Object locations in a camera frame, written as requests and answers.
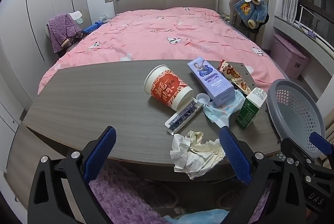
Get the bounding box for green white carton box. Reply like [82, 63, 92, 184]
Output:
[235, 87, 268, 131]

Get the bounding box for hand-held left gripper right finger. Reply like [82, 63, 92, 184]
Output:
[219, 126, 308, 224]

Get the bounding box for white thin rod stand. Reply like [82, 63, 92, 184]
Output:
[299, 4, 320, 29]

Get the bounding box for red white paper cup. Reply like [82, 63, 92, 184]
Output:
[144, 65, 194, 112]

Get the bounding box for purple cartoon rabbit box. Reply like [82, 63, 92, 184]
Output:
[187, 57, 235, 107]

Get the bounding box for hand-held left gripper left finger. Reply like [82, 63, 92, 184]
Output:
[27, 126, 117, 224]

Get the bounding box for purple fluffy robe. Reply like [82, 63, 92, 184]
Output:
[48, 14, 82, 54]

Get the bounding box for white lined paper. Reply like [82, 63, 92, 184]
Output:
[170, 133, 210, 180]

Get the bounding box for white bottle cap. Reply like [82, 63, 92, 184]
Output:
[196, 93, 211, 105]

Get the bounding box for light blue wet wipe packet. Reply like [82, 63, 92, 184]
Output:
[203, 89, 247, 128]

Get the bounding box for blue patterned card box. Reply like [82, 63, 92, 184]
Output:
[164, 98, 204, 135]

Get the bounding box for red white snack wrapper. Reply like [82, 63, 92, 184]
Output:
[218, 59, 252, 95]

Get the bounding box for bed with pink duvet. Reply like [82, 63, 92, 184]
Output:
[38, 6, 291, 95]

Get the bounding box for blue fleece jacket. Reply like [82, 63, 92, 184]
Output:
[233, 0, 269, 30]

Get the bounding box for light blue cloth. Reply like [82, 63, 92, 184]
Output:
[164, 209, 230, 224]

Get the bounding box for blue flat box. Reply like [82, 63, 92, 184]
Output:
[83, 21, 103, 33]

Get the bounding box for grey perforated plastic basket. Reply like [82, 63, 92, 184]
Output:
[266, 79, 327, 160]

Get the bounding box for grey chair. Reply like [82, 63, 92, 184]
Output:
[229, 0, 267, 40]

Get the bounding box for cream tissue paper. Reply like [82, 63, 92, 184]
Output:
[188, 131, 226, 162]

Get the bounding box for black tangled cables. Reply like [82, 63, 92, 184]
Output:
[68, 30, 87, 43]

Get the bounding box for beige striped curtain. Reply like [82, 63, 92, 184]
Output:
[315, 82, 334, 137]

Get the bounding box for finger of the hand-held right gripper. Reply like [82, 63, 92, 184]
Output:
[309, 132, 334, 160]
[280, 137, 317, 170]

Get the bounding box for white bedside device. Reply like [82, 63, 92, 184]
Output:
[68, 11, 84, 25]

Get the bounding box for white wardrobe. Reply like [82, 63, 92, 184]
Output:
[0, 0, 91, 112]

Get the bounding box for pink plastic storage box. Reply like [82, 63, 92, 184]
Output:
[271, 33, 311, 80]

